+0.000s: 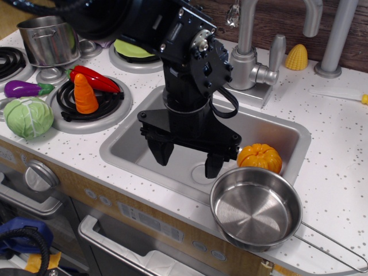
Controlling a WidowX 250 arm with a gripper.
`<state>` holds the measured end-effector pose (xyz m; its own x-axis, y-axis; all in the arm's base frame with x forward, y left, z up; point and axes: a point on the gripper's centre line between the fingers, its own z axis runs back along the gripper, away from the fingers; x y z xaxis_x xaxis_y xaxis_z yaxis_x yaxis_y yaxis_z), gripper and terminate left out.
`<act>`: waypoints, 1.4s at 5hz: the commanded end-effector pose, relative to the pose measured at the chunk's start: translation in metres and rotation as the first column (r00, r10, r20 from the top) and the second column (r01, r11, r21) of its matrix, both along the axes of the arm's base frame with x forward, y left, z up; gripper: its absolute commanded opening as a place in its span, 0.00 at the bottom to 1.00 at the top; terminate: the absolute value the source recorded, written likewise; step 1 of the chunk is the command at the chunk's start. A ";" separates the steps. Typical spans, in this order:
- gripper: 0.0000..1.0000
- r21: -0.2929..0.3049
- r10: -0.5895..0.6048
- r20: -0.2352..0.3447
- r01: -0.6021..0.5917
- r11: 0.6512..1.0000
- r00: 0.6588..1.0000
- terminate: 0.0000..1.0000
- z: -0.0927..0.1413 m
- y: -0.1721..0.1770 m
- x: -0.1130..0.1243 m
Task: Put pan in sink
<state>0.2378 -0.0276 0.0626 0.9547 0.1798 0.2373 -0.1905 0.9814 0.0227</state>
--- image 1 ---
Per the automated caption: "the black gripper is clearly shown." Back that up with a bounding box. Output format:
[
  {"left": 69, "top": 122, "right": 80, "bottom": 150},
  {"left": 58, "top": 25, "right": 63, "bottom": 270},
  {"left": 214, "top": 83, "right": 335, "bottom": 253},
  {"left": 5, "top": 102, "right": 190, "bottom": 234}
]
[{"left": 137, "top": 105, "right": 242, "bottom": 179}]

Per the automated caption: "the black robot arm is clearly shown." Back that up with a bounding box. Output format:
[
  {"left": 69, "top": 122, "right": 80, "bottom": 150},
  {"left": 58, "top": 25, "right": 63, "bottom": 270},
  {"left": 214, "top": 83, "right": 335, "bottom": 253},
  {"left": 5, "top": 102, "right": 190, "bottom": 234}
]
[{"left": 56, "top": 1, "right": 241, "bottom": 178}]

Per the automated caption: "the grey toy sink basin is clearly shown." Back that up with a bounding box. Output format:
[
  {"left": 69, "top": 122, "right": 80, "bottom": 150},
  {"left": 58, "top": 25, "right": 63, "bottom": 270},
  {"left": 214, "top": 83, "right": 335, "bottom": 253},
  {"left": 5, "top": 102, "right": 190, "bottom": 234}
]
[{"left": 100, "top": 86, "right": 311, "bottom": 204}]

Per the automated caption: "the stainless steel pan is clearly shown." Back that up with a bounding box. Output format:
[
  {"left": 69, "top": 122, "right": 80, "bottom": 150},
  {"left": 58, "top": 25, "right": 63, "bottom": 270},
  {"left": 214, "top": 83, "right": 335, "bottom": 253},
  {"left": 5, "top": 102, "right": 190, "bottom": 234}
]
[{"left": 209, "top": 167, "right": 367, "bottom": 273}]

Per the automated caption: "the orange toy pumpkin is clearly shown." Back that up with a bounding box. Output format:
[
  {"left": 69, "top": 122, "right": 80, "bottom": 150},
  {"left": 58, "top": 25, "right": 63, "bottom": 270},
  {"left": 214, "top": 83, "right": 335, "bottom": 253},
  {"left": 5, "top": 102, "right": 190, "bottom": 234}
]
[{"left": 237, "top": 143, "right": 282, "bottom": 174}]

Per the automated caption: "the black front stove burner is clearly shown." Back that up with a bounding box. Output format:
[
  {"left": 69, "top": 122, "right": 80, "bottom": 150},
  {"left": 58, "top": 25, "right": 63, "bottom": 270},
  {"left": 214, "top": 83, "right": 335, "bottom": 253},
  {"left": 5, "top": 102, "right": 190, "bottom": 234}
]
[{"left": 46, "top": 74, "right": 132, "bottom": 135}]

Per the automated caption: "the black stove burner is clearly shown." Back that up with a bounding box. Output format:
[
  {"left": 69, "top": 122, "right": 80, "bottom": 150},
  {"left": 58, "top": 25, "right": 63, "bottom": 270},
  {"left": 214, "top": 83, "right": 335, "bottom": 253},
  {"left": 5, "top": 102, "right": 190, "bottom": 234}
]
[
  {"left": 46, "top": 74, "right": 132, "bottom": 135},
  {"left": 1, "top": 47, "right": 35, "bottom": 84}
]

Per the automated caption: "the silver toy faucet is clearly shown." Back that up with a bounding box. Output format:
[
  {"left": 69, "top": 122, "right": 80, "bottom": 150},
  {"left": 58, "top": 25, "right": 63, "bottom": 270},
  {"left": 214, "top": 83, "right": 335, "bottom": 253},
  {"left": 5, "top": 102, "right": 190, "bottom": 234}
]
[{"left": 226, "top": 0, "right": 324, "bottom": 109}]

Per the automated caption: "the grey rear stove burner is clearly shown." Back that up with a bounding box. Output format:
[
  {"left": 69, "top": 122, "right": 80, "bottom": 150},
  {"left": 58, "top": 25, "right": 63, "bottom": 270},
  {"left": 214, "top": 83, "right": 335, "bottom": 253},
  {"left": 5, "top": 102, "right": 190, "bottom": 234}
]
[{"left": 109, "top": 46, "right": 163, "bottom": 74}]

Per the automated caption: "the orange toy carrot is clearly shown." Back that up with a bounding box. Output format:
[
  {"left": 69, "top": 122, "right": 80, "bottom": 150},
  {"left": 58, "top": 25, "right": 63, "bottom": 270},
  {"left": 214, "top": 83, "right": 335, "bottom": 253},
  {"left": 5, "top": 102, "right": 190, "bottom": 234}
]
[{"left": 74, "top": 74, "right": 99, "bottom": 114}]

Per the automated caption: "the red toy chili pepper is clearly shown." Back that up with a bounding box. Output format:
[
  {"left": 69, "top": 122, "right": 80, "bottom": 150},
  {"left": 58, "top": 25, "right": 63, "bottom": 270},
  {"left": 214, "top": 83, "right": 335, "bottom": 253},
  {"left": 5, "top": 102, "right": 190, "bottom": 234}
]
[{"left": 66, "top": 65, "right": 121, "bottom": 93}]

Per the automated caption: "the green toy plate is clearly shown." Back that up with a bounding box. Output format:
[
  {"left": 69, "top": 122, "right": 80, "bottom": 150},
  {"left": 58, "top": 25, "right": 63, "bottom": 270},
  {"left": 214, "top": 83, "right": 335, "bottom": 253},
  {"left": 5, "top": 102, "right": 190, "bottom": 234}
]
[{"left": 113, "top": 39, "right": 154, "bottom": 59}]

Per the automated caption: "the yellow toy corn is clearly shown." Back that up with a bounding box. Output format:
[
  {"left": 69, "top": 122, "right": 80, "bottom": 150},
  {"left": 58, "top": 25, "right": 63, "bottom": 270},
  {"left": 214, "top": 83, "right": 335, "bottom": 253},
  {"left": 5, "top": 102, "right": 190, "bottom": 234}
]
[{"left": 285, "top": 44, "right": 308, "bottom": 71}]

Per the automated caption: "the grey stove knob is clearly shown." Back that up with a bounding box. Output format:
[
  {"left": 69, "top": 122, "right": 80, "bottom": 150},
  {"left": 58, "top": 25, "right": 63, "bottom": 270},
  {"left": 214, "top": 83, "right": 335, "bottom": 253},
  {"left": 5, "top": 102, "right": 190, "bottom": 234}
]
[{"left": 24, "top": 159, "right": 60, "bottom": 192}]

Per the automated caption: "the green toy cabbage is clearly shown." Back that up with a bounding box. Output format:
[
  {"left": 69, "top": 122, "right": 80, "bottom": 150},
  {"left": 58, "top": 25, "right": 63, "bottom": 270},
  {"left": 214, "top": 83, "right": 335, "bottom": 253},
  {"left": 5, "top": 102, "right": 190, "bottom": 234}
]
[{"left": 3, "top": 97, "right": 54, "bottom": 140}]

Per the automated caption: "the white toy knife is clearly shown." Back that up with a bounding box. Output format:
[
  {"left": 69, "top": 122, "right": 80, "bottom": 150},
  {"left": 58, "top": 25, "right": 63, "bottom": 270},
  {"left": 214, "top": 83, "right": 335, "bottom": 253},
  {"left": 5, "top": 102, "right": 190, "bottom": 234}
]
[{"left": 309, "top": 87, "right": 367, "bottom": 105}]

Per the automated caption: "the stainless steel pot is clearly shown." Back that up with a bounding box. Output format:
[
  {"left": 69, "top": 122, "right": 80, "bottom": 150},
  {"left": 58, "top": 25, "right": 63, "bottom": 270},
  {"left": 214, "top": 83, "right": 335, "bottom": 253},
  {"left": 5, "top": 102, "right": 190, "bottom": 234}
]
[{"left": 17, "top": 16, "right": 81, "bottom": 67}]

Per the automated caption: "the purple toy eggplant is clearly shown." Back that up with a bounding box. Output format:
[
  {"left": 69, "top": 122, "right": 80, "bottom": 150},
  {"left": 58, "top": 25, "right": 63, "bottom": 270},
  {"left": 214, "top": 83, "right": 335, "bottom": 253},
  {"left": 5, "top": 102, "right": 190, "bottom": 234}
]
[{"left": 4, "top": 80, "right": 55, "bottom": 98}]

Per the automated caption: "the black left stove burner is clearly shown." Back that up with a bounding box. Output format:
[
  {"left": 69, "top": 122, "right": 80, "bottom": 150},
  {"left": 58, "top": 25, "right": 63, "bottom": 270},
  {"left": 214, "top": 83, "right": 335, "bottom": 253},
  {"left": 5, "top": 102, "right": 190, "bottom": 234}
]
[{"left": 1, "top": 47, "right": 35, "bottom": 84}]

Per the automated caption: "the grey dishwasher door handle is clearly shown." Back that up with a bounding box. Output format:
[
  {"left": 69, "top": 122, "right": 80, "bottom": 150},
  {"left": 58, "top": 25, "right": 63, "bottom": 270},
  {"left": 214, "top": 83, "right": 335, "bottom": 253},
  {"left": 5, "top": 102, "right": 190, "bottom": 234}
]
[{"left": 78, "top": 215, "right": 201, "bottom": 275}]

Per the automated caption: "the grey oven door handle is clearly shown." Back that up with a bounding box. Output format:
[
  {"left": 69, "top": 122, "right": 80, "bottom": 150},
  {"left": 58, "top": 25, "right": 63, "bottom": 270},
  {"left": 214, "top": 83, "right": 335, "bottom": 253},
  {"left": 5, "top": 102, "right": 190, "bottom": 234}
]
[{"left": 1, "top": 173, "right": 65, "bottom": 220}]

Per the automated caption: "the grey upright post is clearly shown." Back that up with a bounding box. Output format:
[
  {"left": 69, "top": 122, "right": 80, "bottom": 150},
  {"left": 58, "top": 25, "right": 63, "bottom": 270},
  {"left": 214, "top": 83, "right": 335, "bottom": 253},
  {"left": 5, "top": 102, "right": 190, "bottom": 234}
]
[{"left": 314, "top": 0, "right": 359, "bottom": 79}]

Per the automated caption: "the blue clamp with black cable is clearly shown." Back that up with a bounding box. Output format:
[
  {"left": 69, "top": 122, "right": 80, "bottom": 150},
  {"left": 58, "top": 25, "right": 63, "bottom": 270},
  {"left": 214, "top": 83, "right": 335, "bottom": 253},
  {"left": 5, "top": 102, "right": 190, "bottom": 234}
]
[{"left": 1, "top": 217, "right": 53, "bottom": 271}]

